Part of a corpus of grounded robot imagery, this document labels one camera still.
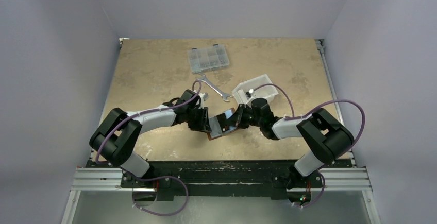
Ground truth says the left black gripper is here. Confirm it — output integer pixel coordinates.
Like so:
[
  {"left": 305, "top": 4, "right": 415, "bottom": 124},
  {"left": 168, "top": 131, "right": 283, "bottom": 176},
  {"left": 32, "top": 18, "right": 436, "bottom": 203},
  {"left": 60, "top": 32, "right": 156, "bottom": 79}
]
[{"left": 185, "top": 106, "right": 211, "bottom": 132}]

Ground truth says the brown leather card holder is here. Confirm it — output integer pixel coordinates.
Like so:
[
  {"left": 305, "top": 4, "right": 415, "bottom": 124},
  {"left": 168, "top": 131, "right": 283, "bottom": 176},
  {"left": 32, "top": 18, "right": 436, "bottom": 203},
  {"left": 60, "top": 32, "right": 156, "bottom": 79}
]
[{"left": 207, "top": 108, "right": 238, "bottom": 141}]

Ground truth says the white plastic bin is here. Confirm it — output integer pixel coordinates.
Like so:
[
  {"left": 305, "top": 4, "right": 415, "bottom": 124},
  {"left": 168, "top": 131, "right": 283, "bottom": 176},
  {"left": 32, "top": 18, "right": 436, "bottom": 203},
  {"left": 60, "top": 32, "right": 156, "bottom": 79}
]
[{"left": 232, "top": 74, "right": 279, "bottom": 106}]

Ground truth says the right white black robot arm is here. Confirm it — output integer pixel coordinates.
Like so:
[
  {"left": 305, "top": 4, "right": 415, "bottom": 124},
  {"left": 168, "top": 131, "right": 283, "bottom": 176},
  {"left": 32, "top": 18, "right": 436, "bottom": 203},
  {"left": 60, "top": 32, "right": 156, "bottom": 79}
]
[{"left": 224, "top": 98, "right": 355, "bottom": 186}]

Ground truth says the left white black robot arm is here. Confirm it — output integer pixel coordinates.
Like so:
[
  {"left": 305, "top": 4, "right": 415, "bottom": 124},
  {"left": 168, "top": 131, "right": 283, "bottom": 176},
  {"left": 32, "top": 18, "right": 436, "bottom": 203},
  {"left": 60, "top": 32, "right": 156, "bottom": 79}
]
[{"left": 89, "top": 90, "right": 211, "bottom": 187}]

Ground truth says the silver open-end wrench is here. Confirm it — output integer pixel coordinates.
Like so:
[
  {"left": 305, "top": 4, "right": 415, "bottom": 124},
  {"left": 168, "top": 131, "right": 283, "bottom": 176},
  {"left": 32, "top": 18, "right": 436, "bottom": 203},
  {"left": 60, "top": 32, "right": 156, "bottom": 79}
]
[{"left": 196, "top": 73, "right": 233, "bottom": 102}]

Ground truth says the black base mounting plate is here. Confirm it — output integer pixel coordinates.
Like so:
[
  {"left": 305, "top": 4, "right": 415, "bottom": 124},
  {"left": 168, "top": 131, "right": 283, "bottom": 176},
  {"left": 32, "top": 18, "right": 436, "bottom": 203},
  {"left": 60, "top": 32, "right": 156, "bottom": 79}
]
[{"left": 85, "top": 159, "right": 325, "bottom": 201}]

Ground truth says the clear plastic screw organizer box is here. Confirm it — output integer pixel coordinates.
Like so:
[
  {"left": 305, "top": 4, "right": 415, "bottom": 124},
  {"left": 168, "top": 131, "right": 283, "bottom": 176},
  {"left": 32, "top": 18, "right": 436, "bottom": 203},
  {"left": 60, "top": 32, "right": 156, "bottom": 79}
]
[{"left": 187, "top": 44, "right": 230, "bottom": 74}]

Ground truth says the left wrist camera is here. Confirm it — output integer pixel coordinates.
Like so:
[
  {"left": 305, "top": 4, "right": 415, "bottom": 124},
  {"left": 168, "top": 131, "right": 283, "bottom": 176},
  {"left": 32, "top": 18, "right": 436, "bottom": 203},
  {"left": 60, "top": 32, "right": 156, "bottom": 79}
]
[{"left": 199, "top": 93, "right": 209, "bottom": 108}]

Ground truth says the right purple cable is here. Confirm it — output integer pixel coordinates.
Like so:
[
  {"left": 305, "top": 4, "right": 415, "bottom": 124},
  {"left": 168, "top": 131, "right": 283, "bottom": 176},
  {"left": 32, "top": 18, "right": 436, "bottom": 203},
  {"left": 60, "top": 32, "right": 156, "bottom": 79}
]
[{"left": 249, "top": 83, "right": 366, "bottom": 210}]

